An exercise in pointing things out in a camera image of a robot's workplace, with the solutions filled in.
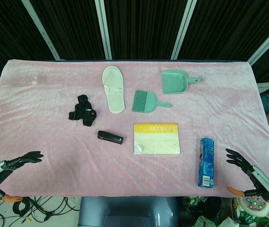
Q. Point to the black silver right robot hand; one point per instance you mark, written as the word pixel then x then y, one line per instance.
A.
pixel 262 177

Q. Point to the black stapler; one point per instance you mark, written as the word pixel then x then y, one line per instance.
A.
pixel 110 137

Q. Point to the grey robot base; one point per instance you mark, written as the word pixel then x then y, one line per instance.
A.
pixel 127 211

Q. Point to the yellow notebook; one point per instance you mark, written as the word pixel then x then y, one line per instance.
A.
pixel 158 142

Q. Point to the green plastic hand brush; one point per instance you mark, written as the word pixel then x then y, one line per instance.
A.
pixel 146 101

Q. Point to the colourful baby toy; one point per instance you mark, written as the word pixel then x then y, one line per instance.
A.
pixel 255 205

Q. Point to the blue cardboard box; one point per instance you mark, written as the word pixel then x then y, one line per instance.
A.
pixel 206 163

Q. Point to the pink plush table cloth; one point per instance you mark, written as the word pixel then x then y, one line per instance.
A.
pixel 65 165

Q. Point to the green plastic dustpan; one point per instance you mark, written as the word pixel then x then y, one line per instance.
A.
pixel 173 82

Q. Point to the white disposable slipper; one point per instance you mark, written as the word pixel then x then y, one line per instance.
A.
pixel 113 92

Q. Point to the black pleated curtain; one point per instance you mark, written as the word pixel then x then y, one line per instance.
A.
pixel 146 26

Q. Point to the white frame post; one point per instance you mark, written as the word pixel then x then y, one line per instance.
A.
pixel 267 40
pixel 103 30
pixel 42 30
pixel 183 30

